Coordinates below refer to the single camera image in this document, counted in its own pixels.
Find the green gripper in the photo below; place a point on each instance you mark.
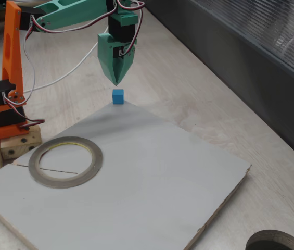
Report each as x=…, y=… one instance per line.
x=105, y=53

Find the wooden robot base mount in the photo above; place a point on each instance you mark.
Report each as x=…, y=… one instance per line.
x=19, y=143

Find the small blue cube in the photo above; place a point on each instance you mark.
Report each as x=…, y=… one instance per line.
x=118, y=97

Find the grey translucent desk divider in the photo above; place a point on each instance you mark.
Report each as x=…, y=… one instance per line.
x=240, y=52

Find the grey-white plywood board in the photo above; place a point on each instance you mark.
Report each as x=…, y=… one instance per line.
x=136, y=182

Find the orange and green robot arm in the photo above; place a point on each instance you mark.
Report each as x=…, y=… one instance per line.
x=12, y=52

